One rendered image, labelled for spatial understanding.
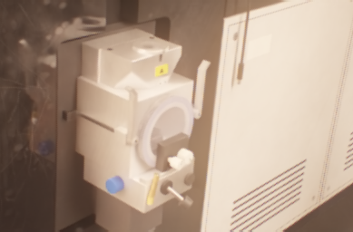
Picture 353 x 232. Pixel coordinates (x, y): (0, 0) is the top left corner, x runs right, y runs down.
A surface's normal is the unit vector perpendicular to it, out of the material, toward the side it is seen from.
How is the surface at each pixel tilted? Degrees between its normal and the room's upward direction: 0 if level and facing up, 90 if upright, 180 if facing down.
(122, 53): 0
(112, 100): 90
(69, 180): 90
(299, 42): 90
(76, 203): 90
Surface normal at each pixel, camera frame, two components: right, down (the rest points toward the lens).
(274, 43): 0.76, 0.33
